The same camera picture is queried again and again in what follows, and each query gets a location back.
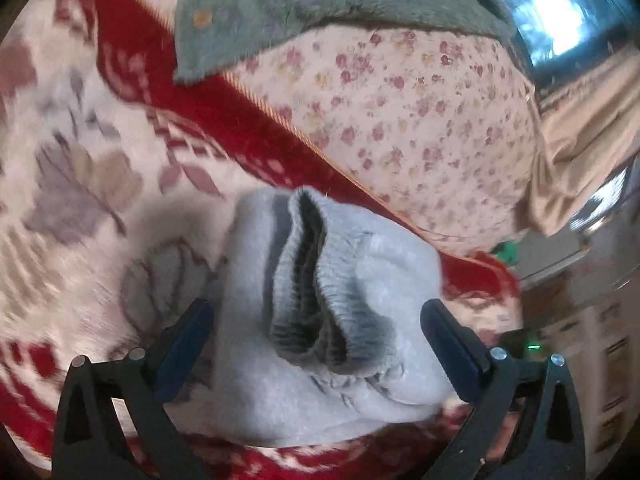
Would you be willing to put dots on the light grey fleece pants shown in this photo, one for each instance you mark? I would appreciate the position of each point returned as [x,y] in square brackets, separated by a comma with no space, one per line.
[390,280]

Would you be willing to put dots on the green fuzzy jacket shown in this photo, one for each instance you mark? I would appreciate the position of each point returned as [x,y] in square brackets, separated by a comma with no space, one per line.
[300,0]

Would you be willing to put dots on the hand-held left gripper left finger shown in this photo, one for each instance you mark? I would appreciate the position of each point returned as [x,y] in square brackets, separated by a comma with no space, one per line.
[184,347]

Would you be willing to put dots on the wooden cabinet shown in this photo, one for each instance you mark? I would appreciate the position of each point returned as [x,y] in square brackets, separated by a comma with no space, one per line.
[590,340]

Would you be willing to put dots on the red and cream printed blanket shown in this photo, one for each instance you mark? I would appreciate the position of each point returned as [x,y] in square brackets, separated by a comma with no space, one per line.
[75,160]

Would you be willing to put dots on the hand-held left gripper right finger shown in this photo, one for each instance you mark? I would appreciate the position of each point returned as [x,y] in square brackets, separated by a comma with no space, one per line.
[450,350]

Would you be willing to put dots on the floral bed sheet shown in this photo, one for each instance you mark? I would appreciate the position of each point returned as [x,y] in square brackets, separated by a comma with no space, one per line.
[425,135]

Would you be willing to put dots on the small green object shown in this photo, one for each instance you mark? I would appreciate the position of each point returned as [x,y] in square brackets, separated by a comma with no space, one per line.
[507,255]

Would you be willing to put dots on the window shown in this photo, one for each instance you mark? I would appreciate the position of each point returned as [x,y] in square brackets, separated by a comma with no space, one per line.
[555,15]

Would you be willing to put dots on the beige curtain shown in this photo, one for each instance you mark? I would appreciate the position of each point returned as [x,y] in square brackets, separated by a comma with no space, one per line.
[580,160]

